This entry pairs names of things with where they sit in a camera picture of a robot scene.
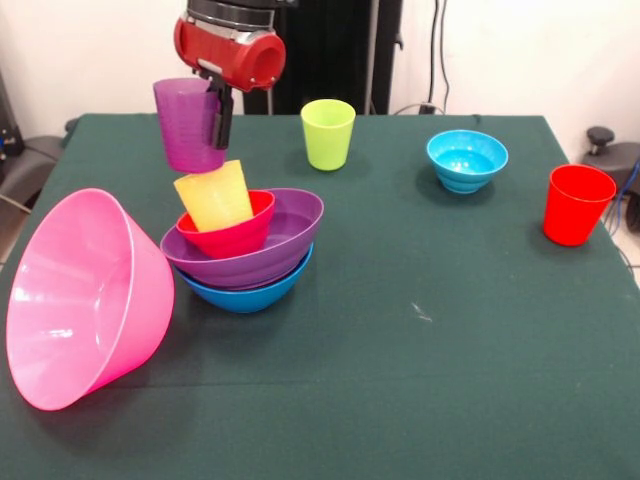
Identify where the green cup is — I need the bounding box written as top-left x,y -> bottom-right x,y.
300,98 -> 357,172

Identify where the dark green table cloth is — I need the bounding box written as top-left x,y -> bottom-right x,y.
0,112 -> 640,480

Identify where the yellow cup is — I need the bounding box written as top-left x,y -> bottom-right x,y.
173,159 -> 254,233

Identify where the large pink bowl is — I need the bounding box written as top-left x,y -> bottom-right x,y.
5,187 -> 176,412

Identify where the black wall cable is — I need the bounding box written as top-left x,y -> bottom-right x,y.
428,0 -> 451,114

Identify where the small crimson bowl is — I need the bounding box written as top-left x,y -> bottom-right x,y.
175,189 -> 277,260

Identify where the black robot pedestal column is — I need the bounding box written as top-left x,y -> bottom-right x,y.
242,0 -> 404,116

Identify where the large purple bowl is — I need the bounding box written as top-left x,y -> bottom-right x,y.
159,187 -> 325,291

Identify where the large blue bowl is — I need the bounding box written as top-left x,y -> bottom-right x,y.
177,243 -> 315,315

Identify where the purple cup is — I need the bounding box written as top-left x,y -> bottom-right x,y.
152,77 -> 229,175

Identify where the black equipment box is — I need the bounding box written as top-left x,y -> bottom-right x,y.
0,69 -> 24,161

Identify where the small light blue bowl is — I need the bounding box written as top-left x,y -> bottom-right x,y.
426,129 -> 510,195

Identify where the black knob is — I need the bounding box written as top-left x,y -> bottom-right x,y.
586,126 -> 615,155

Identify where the red cup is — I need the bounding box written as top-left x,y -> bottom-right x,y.
543,164 -> 618,247

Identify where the black pedestal leg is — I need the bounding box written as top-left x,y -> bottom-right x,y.
581,142 -> 640,211
0,135 -> 66,214

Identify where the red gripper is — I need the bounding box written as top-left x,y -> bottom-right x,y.
173,14 -> 288,150

